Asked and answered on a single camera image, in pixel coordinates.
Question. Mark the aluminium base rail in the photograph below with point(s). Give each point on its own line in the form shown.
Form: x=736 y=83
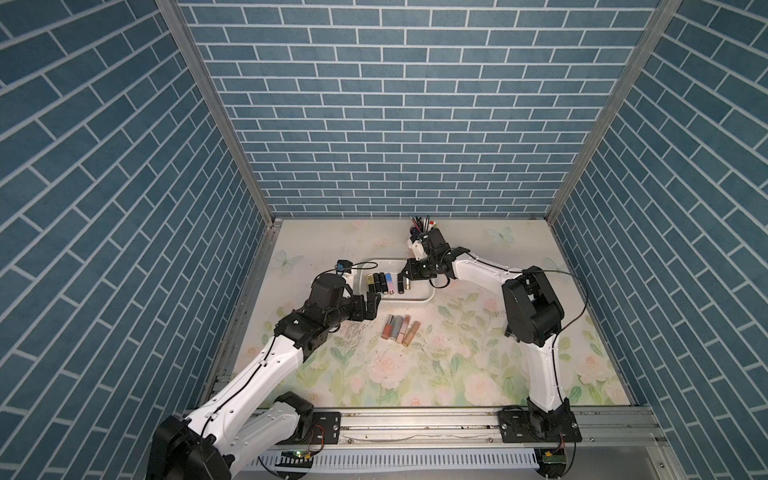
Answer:
x=490 y=427

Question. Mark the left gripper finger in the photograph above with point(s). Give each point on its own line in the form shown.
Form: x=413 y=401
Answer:
x=371 y=304
x=360 y=308

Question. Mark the white plastic storage box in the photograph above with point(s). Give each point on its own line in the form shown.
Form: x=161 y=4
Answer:
x=420 y=292

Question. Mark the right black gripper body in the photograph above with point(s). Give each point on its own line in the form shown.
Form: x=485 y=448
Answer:
x=432 y=264

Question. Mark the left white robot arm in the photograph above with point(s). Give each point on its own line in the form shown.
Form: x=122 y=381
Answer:
x=220 y=438

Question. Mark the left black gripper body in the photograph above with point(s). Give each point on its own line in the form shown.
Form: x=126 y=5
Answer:
x=342 y=312

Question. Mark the floral table mat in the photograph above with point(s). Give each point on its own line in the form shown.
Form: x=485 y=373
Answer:
x=460 y=356

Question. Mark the blue pink lipstick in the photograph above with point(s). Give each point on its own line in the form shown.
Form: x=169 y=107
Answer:
x=391 y=283

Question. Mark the tan lipstick tube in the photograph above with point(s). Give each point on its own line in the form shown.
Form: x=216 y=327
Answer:
x=411 y=333

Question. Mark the left green circuit board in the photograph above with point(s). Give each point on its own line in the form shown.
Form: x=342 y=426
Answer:
x=295 y=459

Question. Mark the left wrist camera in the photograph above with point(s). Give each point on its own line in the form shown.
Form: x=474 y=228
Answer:
x=345 y=269

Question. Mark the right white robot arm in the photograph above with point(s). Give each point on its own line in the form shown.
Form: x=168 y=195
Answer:
x=534 y=317

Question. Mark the right green circuit board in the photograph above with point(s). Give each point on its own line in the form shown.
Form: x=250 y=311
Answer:
x=551 y=465

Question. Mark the silver lip gloss tube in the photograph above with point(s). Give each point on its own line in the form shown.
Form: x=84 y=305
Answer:
x=396 y=327

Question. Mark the green circuit board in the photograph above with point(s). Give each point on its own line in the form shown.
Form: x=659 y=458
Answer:
x=551 y=465
x=295 y=459

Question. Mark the red lip gloss tube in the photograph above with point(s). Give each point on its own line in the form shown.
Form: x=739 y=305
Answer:
x=387 y=328

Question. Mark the pink lip gloss tube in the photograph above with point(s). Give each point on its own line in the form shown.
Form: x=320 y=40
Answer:
x=402 y=329

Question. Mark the pens in cup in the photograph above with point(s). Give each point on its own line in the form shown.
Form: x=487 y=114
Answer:
x=422 y=224

